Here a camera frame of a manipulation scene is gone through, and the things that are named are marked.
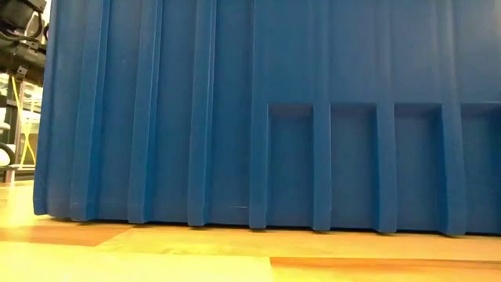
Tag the blue plastic bin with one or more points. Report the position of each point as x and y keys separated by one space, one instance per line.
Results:
x=235 y=117

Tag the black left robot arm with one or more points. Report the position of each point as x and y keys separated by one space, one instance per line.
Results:
x=15 y=11

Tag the background storage shelving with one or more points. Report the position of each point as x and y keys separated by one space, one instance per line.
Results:
x=11 y=129

